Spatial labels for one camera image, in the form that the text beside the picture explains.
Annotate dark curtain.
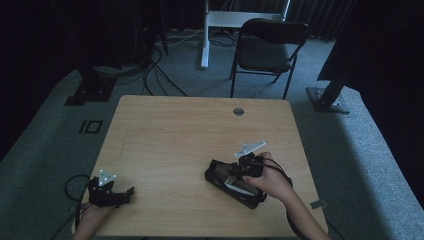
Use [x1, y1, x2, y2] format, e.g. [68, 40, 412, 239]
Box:
[317, 0, 424, 209]

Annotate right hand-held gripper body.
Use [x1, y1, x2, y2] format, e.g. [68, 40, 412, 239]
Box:
[233, 140, 268, 179]

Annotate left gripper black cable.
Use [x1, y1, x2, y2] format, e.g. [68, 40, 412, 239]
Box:
[64, 173, 92, 231]

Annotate grey tape strip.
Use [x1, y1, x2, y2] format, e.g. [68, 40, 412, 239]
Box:
[309, 199, 329, 210]

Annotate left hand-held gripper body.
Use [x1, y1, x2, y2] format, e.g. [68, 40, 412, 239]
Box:
[87, 169, 125, 209]

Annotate person's right hand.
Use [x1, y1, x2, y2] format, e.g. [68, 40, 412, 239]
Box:
[242, 151, 295, 205]

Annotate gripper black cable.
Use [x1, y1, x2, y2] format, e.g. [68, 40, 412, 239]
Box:
[261, 157, 313, 240]
[64, 173, 92, 231]

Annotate white floor cable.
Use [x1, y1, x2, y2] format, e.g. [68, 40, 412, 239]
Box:
[155, 27, 205, 48]

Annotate black folding chair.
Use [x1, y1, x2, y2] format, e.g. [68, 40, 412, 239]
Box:
[229, 17, 311, 101]

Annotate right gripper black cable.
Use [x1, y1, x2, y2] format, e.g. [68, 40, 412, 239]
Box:
[261, 157, 313, 240]

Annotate black floor cables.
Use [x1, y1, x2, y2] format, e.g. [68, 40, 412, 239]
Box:
[142, 46, 190, 98]

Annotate white pen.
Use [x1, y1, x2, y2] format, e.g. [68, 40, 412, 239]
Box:
[224, 177, 256, 197]

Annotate person's left hand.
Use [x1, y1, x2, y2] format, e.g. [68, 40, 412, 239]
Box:
[79, 202, 118, 231]

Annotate black stand with square base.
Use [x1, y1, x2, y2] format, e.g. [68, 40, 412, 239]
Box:
[64, 64, 118, 107]

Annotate white desk frame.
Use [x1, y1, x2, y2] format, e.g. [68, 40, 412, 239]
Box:
[200, 0, 292, 70]

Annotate black pencil case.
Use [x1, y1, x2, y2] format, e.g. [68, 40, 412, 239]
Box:
[204, 159, 268, 211]

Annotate black stand with bolted base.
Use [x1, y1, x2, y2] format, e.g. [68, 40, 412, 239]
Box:
[306, 74, 351, 115]

